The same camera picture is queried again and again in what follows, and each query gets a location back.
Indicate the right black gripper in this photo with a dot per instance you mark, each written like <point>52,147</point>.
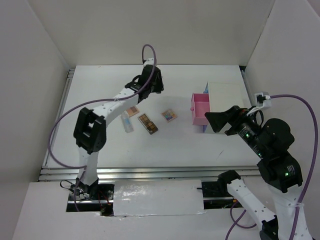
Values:
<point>231,121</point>

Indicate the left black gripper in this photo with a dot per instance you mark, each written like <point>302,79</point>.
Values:
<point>160,86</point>

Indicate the pink drawer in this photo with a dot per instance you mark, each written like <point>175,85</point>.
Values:
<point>200,104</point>

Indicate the blue drawer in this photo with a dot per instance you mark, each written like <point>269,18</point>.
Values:
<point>206,90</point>

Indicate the clear bottle blue label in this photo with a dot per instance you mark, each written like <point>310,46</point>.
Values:
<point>127,124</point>

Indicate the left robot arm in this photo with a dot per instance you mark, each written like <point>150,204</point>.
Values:
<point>90,130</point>

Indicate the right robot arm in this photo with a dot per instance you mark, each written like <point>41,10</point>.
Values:
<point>279,170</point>

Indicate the white drawer cabinet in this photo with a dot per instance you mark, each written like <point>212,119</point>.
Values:
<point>222,96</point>

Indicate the colourful square eyeshadow palette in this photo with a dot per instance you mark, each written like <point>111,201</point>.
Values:
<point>169,115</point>

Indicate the peach four-pan palette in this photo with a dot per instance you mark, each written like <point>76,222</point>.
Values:
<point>132,111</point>

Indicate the brown long eyeshadow palette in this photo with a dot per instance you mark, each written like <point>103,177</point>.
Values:
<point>148,124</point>

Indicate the white cover plate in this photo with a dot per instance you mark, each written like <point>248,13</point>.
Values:
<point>158,198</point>

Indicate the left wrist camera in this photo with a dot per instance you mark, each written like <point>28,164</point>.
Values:
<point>149,62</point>

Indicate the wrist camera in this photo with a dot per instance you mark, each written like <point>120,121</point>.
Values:
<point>149,62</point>
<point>262,100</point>

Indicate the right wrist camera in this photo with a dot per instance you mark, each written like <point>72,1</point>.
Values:
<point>262,100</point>

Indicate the aluminium rail frame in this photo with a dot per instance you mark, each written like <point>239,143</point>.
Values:
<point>178,149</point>

